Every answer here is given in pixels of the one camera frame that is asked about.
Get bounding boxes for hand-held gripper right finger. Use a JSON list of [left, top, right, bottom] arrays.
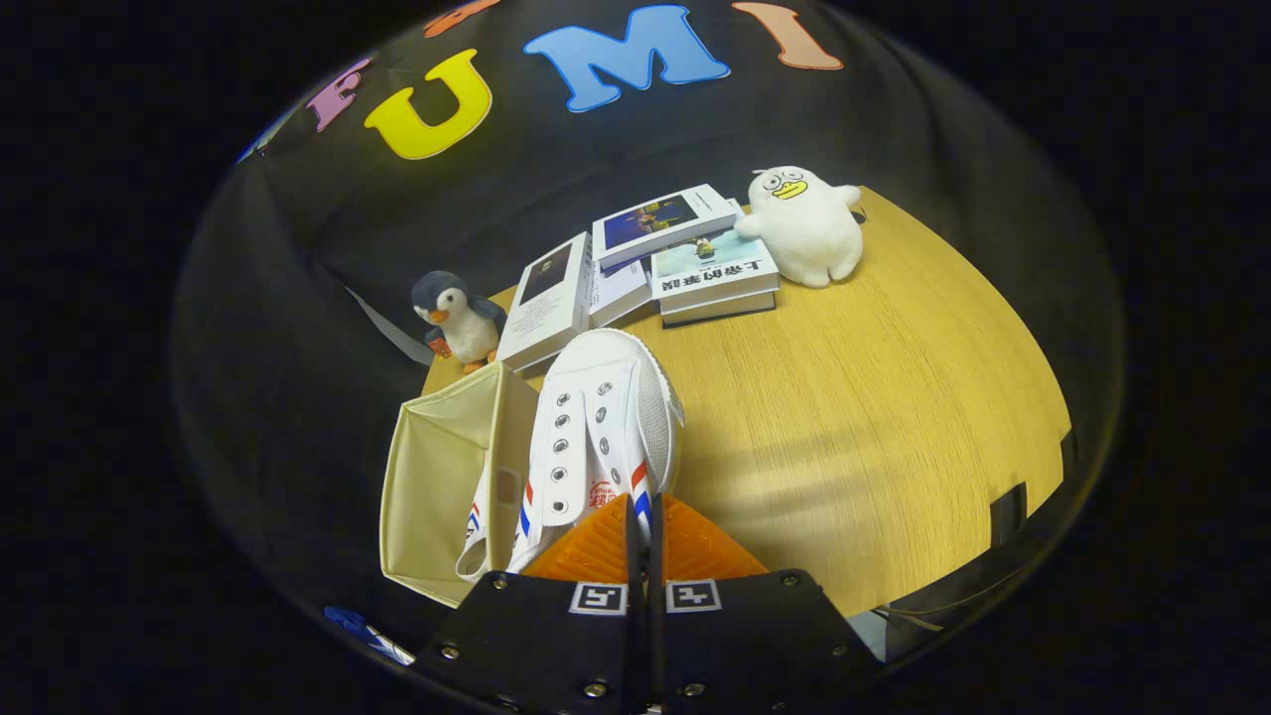
[[647, 495, 880, 715]]

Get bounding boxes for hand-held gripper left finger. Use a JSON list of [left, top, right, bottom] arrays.
[[412, 495, 646, 715]]

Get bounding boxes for white canvas shoe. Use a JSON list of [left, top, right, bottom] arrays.
[[455, 465, 519, 583], [506, 328, 686, 575]]

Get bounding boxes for beige fabric storage box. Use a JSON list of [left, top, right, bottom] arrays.
[[380, 360, 540, 609]]

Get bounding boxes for blue object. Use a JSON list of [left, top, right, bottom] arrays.
[[323, 606, 416, 666]]

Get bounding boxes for grey penguin plush toy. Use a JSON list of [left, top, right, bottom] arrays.
[[411, 270, 507, 373]]

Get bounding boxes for grey book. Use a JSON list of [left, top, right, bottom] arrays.
[[660, 290, 778, 327]]

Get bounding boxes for white book dark portrait cover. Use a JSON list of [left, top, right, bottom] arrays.
[[494, 231, 595, 373]]

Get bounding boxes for plain white book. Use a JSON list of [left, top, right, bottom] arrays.
[[588, 260, 654, 329]]

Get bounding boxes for white book pale teal cover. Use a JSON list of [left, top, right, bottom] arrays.
[[650, 230, 781, 311]]

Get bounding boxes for white duck plush toy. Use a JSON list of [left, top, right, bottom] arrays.
[[735, 166, 865, 289]]

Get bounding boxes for white book blue photo cover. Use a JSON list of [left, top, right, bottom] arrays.
[[592, 184, 739, 269]]

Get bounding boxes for black backdrop cloth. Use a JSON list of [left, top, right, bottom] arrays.
[[169, 0, 1128, 637]]

